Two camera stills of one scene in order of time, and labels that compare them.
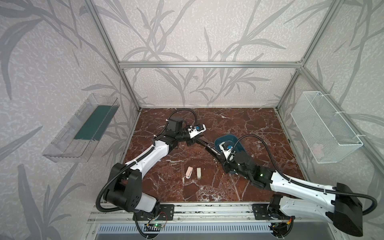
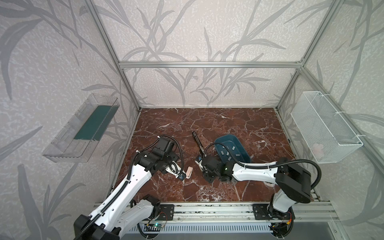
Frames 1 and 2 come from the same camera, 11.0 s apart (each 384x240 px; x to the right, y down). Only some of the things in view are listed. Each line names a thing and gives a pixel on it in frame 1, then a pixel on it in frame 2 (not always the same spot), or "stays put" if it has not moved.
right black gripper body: (222, 154) → (205, 162)
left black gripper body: (195, 138) → (173, 165)
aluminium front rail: (98, 213) stays put
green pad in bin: (95, 125) stays put
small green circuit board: (158, 225) stays put
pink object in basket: (318, 150) stays put
